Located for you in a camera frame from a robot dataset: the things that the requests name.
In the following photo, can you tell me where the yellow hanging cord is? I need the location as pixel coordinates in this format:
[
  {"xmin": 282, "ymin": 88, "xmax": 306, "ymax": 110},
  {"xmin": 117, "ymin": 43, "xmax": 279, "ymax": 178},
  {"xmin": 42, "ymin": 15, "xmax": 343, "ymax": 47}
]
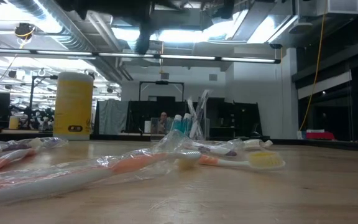
[{"xmin": 298, "ymin": 0, "xmax": 328, "ymax": 132}]

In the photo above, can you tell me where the teal toothpaste tube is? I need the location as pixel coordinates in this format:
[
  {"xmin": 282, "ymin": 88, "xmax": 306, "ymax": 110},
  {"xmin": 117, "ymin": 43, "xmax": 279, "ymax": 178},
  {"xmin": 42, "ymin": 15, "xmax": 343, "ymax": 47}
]
[
  {"xmin": 170, "ymin": 114, "xmax": 183, "ymax": 133},
  {"xmin": 181, "ymin": 113, "xmax": 193, "ymax": 136}
]

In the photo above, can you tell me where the small yellow canister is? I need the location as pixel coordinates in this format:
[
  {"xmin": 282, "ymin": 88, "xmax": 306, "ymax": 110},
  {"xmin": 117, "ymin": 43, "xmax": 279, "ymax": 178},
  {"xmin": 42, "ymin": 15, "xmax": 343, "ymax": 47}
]
[{"xmin": 8, "ymin": 115, "xmax": 21, "ymax": 130}]

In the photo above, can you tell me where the black gantry frame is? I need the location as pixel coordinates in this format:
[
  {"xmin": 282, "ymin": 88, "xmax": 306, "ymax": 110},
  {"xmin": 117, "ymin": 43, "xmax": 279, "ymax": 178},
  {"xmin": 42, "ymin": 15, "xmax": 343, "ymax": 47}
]
[
  {"xmin": 138, "ymin": 80, "xmax": 185, "ymax": 103},
  {"xmin": 29, "ymin": 74, "xmax": 58, "ymax": 110}
]

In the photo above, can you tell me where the long LED light bar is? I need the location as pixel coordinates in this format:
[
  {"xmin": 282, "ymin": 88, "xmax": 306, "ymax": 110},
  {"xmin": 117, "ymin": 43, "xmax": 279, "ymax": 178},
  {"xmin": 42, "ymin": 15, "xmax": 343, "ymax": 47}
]
[{"xmin": 0, "ymin": 47, "xmax": 282, "ymax": 65}]

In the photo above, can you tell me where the person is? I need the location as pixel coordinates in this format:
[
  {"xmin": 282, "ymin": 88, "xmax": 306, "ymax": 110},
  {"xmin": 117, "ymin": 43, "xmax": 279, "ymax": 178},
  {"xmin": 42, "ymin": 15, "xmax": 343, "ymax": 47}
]
[{"xmin": 157, "ymin": 111, "xmax": 170, "ymax": 134}]

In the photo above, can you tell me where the red box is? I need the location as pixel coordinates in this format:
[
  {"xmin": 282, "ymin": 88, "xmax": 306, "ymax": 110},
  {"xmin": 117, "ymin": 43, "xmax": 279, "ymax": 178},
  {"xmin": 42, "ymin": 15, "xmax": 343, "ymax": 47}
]
[{"xmin": 305, "ymin": 130, "xmax": 336, "ymax": 141}]

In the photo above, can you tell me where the yellow canister white lid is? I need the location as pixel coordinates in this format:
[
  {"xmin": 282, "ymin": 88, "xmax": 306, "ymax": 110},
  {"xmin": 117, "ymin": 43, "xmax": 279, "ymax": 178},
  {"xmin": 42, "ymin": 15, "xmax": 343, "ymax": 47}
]
[{"xmin": 52, "ymin": 71, "xmax": 94, "ymax": 141}]

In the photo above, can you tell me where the black ceiling fixture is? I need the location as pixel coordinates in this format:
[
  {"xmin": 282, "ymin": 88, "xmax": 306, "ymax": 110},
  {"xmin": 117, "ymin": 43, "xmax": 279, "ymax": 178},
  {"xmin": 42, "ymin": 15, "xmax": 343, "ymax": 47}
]
[{"xmin": 14, "ymin": 22, "xmax": 36, "ymax": 40}]

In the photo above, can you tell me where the white ceiling air unit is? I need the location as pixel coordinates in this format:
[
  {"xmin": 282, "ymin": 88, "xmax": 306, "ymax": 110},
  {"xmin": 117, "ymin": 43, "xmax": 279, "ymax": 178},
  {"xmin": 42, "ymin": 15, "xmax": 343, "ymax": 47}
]
[{"xmin": 289, "ymin": 0, "xmax": 358, "ymax": 35}]

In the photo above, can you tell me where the purple white toothbrush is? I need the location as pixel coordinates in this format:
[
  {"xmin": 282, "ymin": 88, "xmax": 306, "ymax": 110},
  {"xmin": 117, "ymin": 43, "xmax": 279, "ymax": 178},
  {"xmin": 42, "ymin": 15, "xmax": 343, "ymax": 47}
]
[
  {"xmin": 0, "ymin": 136, "xmax": 70, "ymax": 156},
  {"xmin": 186, "ymin": 96, "xmax": 200, "ymax": 139},
  {"xmin": 194, "ymin": 89, "xmax": 211, "ymax": 139},
  {"xmin": 192, "ymin": 91, "xmax": 206, "ymax": 139},
  {"xmin": 188, "ymin": 140, "xmax": 245, "ymax": 157}
]

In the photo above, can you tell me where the grey cloth cover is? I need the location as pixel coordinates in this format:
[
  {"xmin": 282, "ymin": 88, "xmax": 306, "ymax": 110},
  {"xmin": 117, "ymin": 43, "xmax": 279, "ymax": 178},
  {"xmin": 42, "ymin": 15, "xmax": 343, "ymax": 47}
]
[{"xmin": 93, "ymin": 98, "xmax": 131, "ymax": 135}]

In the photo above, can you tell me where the black partition cabinet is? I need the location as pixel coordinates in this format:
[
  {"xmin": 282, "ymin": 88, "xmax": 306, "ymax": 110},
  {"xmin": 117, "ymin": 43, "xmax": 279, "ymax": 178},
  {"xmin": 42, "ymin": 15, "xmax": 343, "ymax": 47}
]
[{"xmin": 129, "ymin": 96, "xmax": 262, "ymax": 139}]

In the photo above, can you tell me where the clear acrylic organizer holder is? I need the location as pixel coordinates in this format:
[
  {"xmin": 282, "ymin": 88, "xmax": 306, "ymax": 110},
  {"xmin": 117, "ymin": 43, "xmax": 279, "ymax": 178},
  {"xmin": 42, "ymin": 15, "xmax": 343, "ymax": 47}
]
[{"xmin": 149, "ymin": 116, "xmax": 211, "ymax": 141}]

